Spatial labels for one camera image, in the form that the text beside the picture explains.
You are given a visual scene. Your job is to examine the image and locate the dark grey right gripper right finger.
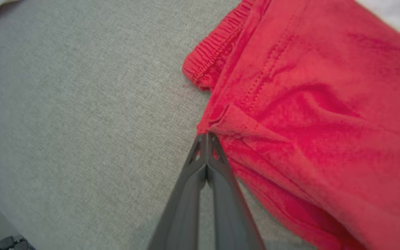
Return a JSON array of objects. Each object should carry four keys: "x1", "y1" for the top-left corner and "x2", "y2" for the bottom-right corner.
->
[{"x1": 207, "y1": 133, "x2": 266, "y2": 250}]

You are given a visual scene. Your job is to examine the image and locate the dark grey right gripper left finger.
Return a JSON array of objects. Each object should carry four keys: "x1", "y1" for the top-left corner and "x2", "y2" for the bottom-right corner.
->
[{"x1": 148, "y1": 134, "x2": 208, "y2": 250}]

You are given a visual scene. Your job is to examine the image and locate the red shorts with white stripe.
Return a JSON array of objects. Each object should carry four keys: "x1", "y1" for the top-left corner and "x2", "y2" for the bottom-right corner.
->
[{"x1": 182, "y1": 0, "x2": 400, "y2": 250}]

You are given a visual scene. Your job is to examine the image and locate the black mechanical part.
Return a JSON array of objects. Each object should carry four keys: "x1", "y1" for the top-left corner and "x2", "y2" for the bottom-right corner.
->
[{"x1": 0, "y1": 235, "x2": 35, "y2": 250}]

